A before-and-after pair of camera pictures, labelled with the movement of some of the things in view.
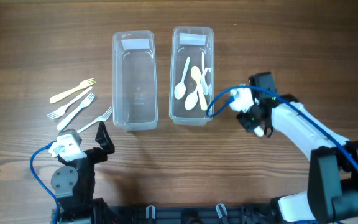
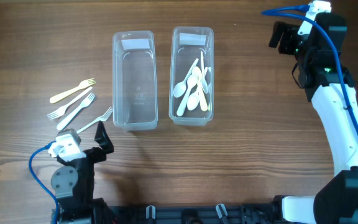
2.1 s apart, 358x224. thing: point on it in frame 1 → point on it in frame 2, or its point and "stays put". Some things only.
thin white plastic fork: x=60 y=111 stays put
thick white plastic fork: x=86 y=102 stays put
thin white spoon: x=204 y=83 stays put
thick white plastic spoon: x=259 y=131 → x=191 y=81
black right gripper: x=248 y=126 → x=289 y=35
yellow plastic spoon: x=196 y=74 stays put
